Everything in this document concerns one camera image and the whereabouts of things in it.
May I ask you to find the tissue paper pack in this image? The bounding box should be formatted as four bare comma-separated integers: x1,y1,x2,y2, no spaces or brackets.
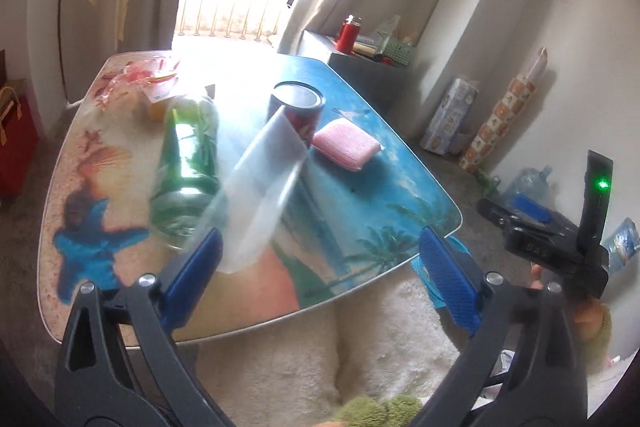
420,78,481,155

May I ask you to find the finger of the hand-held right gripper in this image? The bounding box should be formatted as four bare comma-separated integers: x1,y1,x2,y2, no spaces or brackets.
514,195,553,224
476,197,521,234

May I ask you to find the red drink can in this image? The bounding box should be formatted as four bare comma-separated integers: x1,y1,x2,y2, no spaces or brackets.
267,81,325,150

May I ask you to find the small green bottle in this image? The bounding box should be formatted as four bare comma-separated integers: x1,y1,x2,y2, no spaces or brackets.
475,167,503,195

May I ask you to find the person's right forearm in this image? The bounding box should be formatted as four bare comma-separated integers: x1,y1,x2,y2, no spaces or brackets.
582,307,615,375

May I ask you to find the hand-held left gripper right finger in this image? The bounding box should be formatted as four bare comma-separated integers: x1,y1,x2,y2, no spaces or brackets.
407,226,589,427

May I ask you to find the green glass bottle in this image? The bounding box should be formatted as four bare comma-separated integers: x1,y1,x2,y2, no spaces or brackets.
150,94,223,253

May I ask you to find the blue dispenser water bottle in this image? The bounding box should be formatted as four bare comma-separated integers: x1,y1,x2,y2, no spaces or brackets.
602,217,640,273

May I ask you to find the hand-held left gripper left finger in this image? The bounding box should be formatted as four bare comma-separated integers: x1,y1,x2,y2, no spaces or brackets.
54,227,236,427

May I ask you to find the large clear water jug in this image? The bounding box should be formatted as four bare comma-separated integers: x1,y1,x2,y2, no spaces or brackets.
500,164,553,212

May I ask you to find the grey cabinet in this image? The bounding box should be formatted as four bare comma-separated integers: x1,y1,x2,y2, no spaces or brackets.
300,29,416,108

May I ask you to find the blue plastic mesh basket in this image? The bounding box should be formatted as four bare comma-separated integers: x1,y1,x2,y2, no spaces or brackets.
409,234,473,310

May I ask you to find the window railing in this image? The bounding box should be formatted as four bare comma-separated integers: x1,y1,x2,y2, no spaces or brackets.
175,0,286,42

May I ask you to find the person's right hand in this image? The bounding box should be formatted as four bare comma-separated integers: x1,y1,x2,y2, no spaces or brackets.
529,264,608,342

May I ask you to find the red bag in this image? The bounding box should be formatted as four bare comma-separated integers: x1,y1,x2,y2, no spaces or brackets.
0,79,41,198

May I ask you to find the person's green fuzzy clothing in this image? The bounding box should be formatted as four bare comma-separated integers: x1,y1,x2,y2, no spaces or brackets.
332,394,426,427

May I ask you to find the pink sponge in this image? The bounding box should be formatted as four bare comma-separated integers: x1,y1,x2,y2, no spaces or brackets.
311,118,383,172

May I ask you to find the green plastic storage basket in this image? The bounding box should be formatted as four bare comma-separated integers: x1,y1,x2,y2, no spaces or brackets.
377,34,416,66

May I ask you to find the clear plastic cup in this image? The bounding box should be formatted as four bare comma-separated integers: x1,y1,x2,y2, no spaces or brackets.
182,109,308,275

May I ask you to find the yellow packet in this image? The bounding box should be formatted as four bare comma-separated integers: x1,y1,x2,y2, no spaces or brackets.
147,94,182,122

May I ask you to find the clear plastic bag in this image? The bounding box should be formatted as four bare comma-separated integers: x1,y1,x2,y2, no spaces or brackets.
375,14,403,42

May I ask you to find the patterned roll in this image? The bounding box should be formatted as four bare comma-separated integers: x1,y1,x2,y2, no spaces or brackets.
459,47,548,174

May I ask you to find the red thermos flask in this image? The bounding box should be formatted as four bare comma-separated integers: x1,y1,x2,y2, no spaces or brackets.
336,14,357,54

